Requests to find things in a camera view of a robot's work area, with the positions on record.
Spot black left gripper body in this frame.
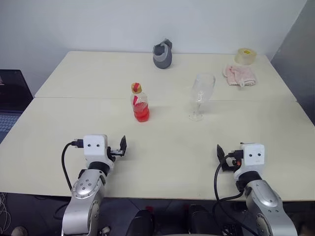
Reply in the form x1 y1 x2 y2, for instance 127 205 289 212
107 146 124 158

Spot red liquid plastic bottle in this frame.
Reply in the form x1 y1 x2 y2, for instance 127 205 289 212
129 82 151 124

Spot pink cloth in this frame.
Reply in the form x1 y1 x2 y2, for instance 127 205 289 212
222 64 258 88

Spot clear tape roll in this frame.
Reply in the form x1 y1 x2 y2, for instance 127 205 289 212
233 48 257 66

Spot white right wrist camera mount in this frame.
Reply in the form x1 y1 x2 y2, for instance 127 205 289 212
233 143 266 179

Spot black laptop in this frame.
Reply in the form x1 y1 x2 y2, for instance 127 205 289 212
0 69 34 146

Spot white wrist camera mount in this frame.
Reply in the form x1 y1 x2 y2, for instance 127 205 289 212
83 134 116 170
233 143 266 179

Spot dark rounded shape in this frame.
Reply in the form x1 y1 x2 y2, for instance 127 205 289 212
187 204 219 236
128 207 156 236

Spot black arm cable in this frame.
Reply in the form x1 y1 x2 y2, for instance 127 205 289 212
61 139 85 191
212 157 248 236

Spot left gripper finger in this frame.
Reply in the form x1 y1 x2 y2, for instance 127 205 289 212
119 135 128 158

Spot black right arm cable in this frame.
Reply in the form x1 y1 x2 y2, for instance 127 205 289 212
212 157 248 236

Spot brown round object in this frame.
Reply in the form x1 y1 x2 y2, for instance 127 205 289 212
11 226 29 236

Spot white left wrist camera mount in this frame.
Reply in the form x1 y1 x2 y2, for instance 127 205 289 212
83 134 116 170

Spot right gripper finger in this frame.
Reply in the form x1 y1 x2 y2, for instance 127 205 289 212
216 144 226 163

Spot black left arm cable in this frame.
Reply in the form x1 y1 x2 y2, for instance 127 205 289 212
61 139 85 191

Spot thin white cables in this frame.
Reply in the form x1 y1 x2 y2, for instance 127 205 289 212
0 192 13 231

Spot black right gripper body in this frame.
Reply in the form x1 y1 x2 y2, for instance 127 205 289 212
221 147 244 173

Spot clear wine glass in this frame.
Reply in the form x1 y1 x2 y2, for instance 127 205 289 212
188 72 217 122

